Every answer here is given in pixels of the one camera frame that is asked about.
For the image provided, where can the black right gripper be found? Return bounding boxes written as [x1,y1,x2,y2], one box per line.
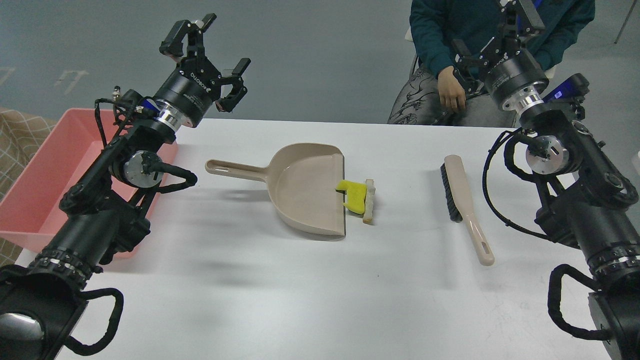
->
[451,0,549,111]

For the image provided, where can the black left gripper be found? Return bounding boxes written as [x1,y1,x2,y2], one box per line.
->
[154,13,251,128]

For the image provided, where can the beige plastic dustpan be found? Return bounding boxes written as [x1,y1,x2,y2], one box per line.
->
[205,142,346,237]

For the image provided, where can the beige hand brush black bristles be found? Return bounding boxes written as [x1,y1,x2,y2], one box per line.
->
[439,154,495,267]

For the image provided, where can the yellow sponge piece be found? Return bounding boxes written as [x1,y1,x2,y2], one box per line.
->
[334,179,368,215]

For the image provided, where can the white bread piece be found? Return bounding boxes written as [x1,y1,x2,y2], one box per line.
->
[362,178,377,224]

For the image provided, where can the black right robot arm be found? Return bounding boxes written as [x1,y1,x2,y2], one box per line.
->
[453,0,640,360]

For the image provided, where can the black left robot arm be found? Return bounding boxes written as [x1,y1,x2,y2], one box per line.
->
[1,13,250,360]

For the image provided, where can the pink plastic bin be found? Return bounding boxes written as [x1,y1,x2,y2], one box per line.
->
[0,108,179,259]

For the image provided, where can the person's bare hand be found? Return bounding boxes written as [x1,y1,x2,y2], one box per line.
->
[438,66,466,113]

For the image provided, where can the person in teal sweater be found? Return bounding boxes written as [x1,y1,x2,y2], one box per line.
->
[387,0,595,128]

